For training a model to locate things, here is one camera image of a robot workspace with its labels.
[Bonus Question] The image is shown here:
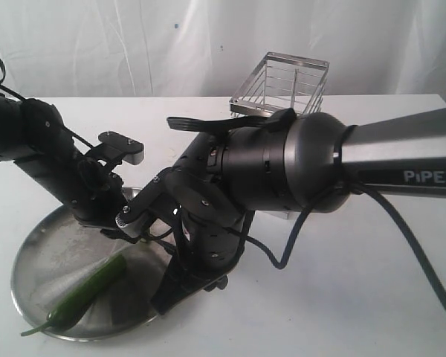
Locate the green cucumber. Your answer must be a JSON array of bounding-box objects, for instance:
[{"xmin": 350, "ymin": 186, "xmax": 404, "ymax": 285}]
[{"xmin": 20, "ymin": 254, "xmax": 127, "ymax": 337}]

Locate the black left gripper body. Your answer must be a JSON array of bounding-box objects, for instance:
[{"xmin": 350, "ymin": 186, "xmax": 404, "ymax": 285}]
[{"xmin": 71, "ymin": 163, "xmax": 127, "ymax": 240}]

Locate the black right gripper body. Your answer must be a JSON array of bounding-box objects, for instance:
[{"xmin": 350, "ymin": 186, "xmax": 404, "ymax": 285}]
[{"xmin": 167, "ymin": 209, "xmax": 253, "ymax": 281}]

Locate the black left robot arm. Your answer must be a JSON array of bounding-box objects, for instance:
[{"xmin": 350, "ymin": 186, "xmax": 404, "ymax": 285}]
[{"xmin": 0, "ymin": 96, "xmax": 131, "ymax": 242}]

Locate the round steel plate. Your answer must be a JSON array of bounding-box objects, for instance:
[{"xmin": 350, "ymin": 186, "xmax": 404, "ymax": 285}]
[{"xmin": 10, "ymin": 205, "xmax": 170, "ymax": 341}]

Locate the chrome wire utensil rack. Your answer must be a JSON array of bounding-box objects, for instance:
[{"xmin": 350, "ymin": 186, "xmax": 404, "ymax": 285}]
[{"xmin": 229, "ymin": 52, "xmax": 329, "ymax": 118}]

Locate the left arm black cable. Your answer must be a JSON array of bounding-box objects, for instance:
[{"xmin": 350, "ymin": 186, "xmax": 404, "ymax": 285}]
[{"xmin": 0, "ymin": 51, "xmax": 94, "ymax": 149}]

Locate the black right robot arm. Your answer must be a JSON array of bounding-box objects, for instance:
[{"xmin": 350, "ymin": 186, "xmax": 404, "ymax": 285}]
[{"xmin": 151, "ymin": 108, "xmax": 446, "ymax": 315}]

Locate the white backdrop curtain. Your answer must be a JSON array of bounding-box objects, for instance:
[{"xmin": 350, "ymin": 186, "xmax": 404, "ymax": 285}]
[{"xmin": 0, "ymin": 1, "xmax": 446, "ymax": 101}]

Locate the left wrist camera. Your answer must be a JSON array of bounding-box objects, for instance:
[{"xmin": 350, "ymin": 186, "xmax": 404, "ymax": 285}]
[{"xmin": 85, "ymin": 131, "xmax": 144, "ymax": 173}]

